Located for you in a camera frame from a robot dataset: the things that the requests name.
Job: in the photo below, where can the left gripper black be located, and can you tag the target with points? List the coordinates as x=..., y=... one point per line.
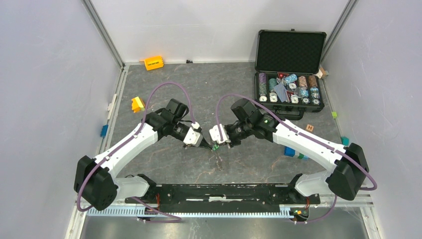
x=203, y=143

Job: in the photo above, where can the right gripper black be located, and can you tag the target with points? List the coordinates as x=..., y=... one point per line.
x=233, y=143

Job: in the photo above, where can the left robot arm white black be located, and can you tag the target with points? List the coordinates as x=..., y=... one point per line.
x=96, y=178

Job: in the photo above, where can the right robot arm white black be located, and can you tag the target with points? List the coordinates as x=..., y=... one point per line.
x=346, y=167

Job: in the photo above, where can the blue green white brick stack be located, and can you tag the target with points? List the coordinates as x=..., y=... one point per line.
x=294, y=154

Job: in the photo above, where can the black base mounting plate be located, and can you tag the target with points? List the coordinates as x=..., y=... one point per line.
x=225, y=198

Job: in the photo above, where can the playing card deck blue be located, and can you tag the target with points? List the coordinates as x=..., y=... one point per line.
x=281, y=92

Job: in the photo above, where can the wooden letter H cube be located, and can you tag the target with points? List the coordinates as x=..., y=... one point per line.
x=310, y=128

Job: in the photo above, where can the black poker chip case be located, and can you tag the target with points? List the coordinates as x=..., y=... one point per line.
x=290, y=58

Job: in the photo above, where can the yellow orange brick stack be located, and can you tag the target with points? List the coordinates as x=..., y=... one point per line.
x=137, y=105

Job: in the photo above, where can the orange toothed block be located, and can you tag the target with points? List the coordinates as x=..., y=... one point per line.
x=153, y=63

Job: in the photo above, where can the wooden block behind case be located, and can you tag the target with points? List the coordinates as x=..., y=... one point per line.
x=322, y=73

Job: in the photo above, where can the teal cube right edge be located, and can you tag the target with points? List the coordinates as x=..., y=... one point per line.
x=345, y=140

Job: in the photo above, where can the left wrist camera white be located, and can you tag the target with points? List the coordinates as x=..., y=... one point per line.
x=194, y=133

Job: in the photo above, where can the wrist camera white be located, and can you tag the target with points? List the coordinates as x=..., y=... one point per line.
x=219, y=135
x=194, y=133

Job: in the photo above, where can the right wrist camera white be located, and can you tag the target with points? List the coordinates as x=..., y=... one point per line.
x=219, y=135

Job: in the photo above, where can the blue cube left rail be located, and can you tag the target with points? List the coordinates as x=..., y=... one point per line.
x=104, y=131

